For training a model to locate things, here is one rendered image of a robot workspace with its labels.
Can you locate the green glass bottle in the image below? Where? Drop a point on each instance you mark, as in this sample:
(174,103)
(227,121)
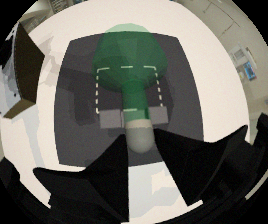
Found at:
(128,60)

